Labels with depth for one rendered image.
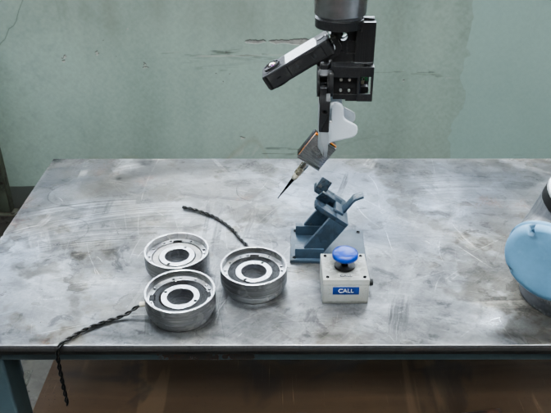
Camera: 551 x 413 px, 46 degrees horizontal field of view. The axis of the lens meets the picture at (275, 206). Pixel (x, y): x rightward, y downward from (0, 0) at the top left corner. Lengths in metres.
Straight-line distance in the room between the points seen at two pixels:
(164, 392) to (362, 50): 0.69
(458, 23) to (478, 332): 1.76
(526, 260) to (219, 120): 1.92
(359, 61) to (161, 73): 1.70
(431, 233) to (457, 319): 0.23
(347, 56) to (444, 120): 1.77
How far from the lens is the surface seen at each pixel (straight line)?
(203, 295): 0.98
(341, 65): 0.96
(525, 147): 2.87
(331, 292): 1.00
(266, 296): 0.99
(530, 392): 1.30
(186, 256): 1.09
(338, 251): 0.99
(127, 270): 1.10
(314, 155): 1.03
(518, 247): 0.87
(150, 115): 2.67
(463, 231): 1.22
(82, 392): 1.27
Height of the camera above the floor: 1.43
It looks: 30 degrees down
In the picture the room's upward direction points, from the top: straight up
